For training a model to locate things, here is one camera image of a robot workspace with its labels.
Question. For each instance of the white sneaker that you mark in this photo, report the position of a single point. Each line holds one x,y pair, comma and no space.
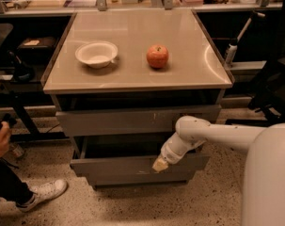
44,193

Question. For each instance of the grey drawer cabinet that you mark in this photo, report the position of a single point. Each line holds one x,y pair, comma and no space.
193,75

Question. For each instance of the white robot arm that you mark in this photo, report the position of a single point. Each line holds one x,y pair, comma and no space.
263,202

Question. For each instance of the plastic bottle on floor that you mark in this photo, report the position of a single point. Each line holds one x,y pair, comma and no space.
16,150

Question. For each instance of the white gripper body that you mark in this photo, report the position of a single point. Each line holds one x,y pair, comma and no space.
169,157

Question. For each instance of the black box on shelf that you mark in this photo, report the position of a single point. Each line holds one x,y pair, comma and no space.
37,50

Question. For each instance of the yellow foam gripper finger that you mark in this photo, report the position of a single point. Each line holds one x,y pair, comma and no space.
160,164

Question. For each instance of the grey drawer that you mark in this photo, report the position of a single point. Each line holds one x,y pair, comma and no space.
106,157
130,120

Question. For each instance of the person's hand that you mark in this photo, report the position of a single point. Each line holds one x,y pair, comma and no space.
5,134

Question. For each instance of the black office chair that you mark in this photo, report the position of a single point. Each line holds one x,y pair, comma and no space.
269,84

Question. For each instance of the white paper bowl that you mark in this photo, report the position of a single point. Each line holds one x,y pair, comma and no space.
97,54

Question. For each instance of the dark trouser leg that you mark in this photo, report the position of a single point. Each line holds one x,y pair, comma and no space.
11,187

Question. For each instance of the red apple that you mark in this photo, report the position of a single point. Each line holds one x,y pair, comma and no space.
157,56

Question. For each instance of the grey top drawer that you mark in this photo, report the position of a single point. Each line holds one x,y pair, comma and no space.
130,120

